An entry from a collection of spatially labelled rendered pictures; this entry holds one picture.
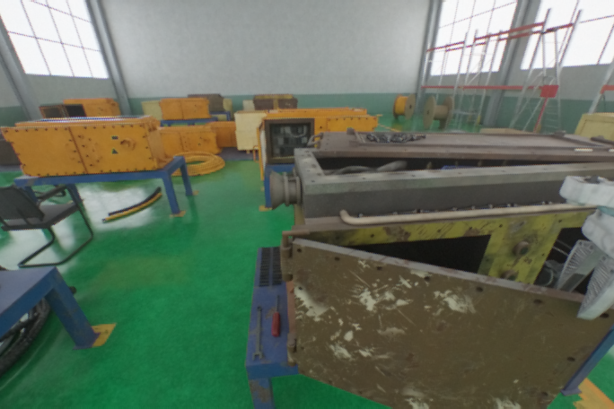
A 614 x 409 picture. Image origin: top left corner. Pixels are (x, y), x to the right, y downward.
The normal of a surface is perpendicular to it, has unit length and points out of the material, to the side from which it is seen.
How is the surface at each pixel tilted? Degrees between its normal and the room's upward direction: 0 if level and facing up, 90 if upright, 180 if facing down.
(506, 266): 90
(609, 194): 90
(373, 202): 90
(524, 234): 90
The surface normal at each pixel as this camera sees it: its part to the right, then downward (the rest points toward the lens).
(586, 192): -0.35, 0.41
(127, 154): 0.15, 0.43
